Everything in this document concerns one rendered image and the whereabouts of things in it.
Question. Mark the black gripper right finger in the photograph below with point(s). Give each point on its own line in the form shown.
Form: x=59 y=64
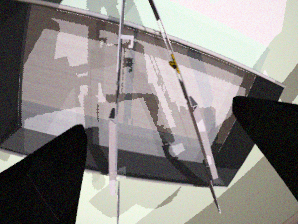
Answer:
x=273 y=126

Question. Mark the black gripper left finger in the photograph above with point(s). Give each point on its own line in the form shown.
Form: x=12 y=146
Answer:
x=45 y=187

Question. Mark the grey metal roasting tin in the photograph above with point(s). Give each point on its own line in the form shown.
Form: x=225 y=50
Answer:
x=58 y=68

